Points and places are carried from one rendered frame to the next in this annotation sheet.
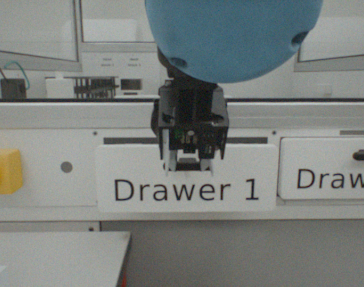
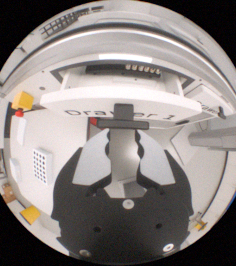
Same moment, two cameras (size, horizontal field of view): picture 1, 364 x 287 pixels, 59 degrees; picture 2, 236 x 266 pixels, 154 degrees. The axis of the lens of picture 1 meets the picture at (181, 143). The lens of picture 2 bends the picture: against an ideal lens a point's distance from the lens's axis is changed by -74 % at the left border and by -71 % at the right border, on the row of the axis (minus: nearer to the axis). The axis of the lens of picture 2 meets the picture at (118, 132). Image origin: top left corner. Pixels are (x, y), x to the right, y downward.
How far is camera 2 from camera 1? 0.44 m
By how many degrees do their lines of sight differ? 74
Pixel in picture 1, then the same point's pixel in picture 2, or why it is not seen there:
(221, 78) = not seen: outside the picture
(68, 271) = (65, 143)
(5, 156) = (17, 104)
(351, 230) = not seen: hidden behind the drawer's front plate
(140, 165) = (78, 106)
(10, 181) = (27, 107)
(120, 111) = (50, 53)
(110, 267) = (81, 141)
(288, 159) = (197, 96)
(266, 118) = (203, 72)
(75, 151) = (40, 82)
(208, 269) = not seen: hidden behind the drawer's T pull
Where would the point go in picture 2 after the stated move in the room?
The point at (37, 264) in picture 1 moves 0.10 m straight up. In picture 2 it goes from (54, 136) to (34, 135)
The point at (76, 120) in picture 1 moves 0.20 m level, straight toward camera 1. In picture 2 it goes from (29, 72) to (29, 182)
